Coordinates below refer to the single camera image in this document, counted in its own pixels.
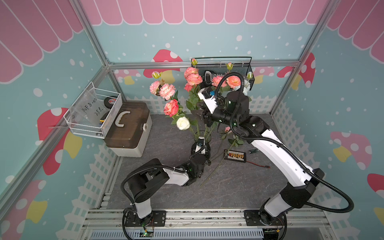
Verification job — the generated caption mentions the light pink rose stem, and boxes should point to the light pink rose stem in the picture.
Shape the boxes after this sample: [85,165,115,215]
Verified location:
[210,123,232,161]

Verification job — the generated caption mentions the orange pink rose spray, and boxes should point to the orange pink rose spray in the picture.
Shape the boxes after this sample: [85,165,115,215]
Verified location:
[212,76,241,91]

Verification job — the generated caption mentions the clear glass vase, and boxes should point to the clear glass vase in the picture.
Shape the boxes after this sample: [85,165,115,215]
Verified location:
[191,131,212,161]

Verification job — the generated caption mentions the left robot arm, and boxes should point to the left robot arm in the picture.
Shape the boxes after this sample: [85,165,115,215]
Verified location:
[120,153,211,229]

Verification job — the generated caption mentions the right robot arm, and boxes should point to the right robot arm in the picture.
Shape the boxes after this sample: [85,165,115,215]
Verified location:
[198,87,354,225]

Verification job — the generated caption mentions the white blue flower stem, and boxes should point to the white blue flower stem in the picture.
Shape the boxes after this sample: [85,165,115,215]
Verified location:
[243,72,253,96]

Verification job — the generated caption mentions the black connector board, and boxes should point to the black connector board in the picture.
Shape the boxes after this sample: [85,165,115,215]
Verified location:
[224,150,247,163]

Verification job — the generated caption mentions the white rose stem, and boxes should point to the white rose stem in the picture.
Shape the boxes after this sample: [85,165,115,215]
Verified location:
[176,117,199,139]

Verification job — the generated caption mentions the socket set in basket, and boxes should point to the socket set in basket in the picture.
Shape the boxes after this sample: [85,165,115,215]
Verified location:
[204,71,217,87]

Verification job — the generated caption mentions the tall pink carnation stem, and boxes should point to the tall pink carnation stem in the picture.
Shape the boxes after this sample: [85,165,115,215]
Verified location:
[150,59,203,125]

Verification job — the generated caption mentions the brown lidded storage box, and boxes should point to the brown lidded storage box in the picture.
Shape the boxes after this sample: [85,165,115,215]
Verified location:
[105,101,153,158]

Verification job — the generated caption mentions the black tape roll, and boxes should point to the black tape roll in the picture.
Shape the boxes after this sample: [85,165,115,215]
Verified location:
[104,96,117,109]

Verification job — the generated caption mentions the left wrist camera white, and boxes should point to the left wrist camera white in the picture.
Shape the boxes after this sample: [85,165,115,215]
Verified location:
[193,137,206,155]

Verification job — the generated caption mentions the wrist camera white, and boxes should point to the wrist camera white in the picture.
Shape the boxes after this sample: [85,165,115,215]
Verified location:
[193,137,206,155]
[198,87,218,114]

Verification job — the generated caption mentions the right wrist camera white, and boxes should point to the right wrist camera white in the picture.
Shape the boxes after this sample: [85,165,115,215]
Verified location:
[198,87,218,114]

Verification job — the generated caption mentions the black wire mesh basket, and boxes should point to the black wire mesh basket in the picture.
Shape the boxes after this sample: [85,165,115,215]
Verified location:
[191,57,255,89]

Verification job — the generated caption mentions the red wire on table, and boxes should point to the red wire on table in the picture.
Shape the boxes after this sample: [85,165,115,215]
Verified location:
[246,160,271,169]

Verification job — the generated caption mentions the clear wire wall basket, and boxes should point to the clear wire wall basket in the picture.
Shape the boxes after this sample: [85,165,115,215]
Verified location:
[64,83,123,139]

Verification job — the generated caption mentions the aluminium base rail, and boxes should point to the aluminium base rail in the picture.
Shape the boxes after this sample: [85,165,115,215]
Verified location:
[78,208,337,240]

